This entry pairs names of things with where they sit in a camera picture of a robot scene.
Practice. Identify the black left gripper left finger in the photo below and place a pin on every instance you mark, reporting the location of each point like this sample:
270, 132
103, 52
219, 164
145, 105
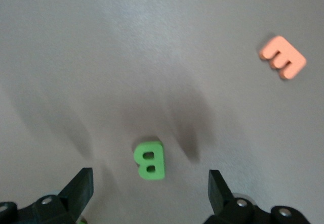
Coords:
76, 196

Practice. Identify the orange foam letter E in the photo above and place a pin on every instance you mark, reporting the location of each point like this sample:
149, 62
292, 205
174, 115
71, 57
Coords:
288, 48

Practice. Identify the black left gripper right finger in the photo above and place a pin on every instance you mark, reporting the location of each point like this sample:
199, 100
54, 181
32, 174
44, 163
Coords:
220, 198

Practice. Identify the green foam letter B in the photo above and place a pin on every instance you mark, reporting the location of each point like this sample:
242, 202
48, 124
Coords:
138, 163

